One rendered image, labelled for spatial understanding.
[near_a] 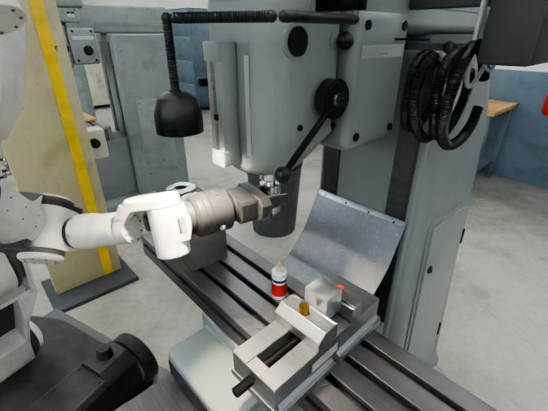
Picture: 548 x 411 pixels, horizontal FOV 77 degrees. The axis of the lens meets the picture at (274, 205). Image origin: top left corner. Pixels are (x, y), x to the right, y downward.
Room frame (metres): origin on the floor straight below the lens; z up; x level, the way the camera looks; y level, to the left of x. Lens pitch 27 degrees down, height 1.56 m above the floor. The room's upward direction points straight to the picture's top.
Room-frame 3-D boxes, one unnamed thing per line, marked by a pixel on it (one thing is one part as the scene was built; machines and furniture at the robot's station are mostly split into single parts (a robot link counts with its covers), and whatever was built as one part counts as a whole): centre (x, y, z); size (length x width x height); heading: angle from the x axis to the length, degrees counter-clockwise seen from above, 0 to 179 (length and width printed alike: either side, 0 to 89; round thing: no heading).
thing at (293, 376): (0.55, -0.08, 0.99); 0.35 x 0.15 x 0.11; 134
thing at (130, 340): (0.86, 0.51, 0.50); 0.20 x 0.05 x 0.20; 62
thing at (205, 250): (0.94, 0.26, 1.03); 0.22 x 0.12 x 0.20; 38
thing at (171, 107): (0.53, 0.15, 1.46); 0.07 x 0.07 x 0.06
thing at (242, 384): (0.42, 0.06, 0.98); 0.04 x 0.02 x 0.02; 134
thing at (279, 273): (0.71, -0.01, 0.99); 0.04 x 0.04 x 0.11
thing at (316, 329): (0.53, -0.07, 1.02); 0.12 x 0.06 x 0.04; 44
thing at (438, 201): (1.11, -0.44, 0.78); 0.50 x 0.46 x 1.56; 133
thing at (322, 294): (0.57, -0.11, 1.05); 0.06 x 0.05 x 0.06; 44
